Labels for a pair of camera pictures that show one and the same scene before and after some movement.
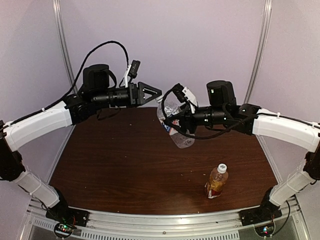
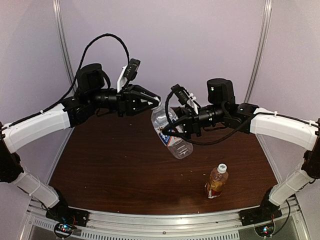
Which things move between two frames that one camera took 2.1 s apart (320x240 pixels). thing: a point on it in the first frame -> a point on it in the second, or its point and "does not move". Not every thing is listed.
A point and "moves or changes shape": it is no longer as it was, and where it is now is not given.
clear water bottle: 178,140 moves or changes shape
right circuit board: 265,230 does not move
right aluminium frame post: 264,35 does not move
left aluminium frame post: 64,44 does not move
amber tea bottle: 214,187 does not move
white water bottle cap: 159,98 moves or changes shape
